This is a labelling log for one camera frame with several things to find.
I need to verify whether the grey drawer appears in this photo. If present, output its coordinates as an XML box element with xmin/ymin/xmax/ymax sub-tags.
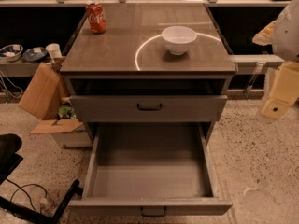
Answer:
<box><xmin>68</xmin><ymin>79</ymin><xmax>228</xmax><ymax>123</ymax></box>
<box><xmin>69</xmin><ymin>123</ymin><xmax>232</xmax><ymax>217</ymax></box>

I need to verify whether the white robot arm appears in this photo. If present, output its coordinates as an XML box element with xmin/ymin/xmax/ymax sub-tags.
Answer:
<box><xmin>252</xmin><ymin>0</ymin><xmax>299</xmax><ymax>119</ymax></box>

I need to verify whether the grey drawer cabinet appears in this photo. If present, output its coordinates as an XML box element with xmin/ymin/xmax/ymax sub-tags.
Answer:
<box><xmin>59</xmin><ymin>2</ymin><xmax>237</xmax><ymax>133</ymax></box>

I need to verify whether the grey top drawer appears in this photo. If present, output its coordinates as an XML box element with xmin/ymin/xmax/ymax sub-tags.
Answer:
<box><xmin>68</xmin><ymin>79</ymin><xmax>228</xmax><ymax>123</ymax></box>

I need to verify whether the white ceramic bowl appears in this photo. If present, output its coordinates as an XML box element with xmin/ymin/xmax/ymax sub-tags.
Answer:
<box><xmin>162</xmin><ymin>26</ymin><xmax>197</xmax><ymax>55</ymax></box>

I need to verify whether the white cardboard box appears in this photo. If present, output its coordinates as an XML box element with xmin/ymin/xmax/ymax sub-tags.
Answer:
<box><xmin>30</xmin><ymin>119</ymin><xmax>92</xmax><ymax>148</ymax></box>

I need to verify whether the green snack bag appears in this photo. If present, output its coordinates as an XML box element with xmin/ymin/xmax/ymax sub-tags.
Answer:
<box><xmin>58</xmin><ymin>105</ymin><xmax>77</xmax><ymax>119</ymax></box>

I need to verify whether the red cola can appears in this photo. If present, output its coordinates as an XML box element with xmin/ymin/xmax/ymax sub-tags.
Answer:
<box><xmin>86</xmin><ymin>3</ymin><xmax>106</xmax><ymax>34</ymax></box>

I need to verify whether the white paper cup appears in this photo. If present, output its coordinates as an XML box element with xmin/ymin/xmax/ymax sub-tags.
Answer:
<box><xmin>46</xmin><ymin>43</ymin><xmax>62</xmax><ymax>59</ymax></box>

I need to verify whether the low grey shelf right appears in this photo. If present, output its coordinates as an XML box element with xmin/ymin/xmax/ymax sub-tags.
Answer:
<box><xmin>230</xmin><ymin>54</ymin><xmax>283</xmax><ymax>75</ymax></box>

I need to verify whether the low grey shelf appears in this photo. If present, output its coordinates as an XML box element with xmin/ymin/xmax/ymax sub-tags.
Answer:
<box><xmin>0</xmin><ymin>57</ymin><xmax>65</xmax><ymax>77</ymax></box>
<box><xmin>230</xmin><ymin>54</ymin><xmax>283</xmax><ymax>75</ymax></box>

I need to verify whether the dark blue plate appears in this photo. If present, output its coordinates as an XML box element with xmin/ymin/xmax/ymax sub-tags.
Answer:
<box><xmin>22</xmin><ymin>47</ymin><xmax>48</xmax><ymax>63</ymax></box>

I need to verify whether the low grey shelf left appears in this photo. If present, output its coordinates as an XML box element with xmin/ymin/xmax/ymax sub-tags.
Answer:
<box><xmin>0</xmin><ymin>57</ymin><xmax>65</xmax><ymax>77</ymax></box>

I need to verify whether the blue patterned bowl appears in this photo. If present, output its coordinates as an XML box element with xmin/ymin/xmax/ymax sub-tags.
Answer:
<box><xmin>0</xmin><ymin>44</ymin><xmax>23</xmax><ymax>62</ymax></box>

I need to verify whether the black floor cable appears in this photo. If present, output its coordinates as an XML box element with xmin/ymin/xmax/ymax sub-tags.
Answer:
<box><xmin>5</xmin><ymin>178</ymin><xmax>50</xmax><ymax>213</ymax></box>

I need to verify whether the white cable left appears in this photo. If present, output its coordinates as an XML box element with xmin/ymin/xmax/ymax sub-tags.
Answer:
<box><xmin>0</xmin><ymin>69</ymin><xmax>24</xmax><ymax>100</ymax></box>

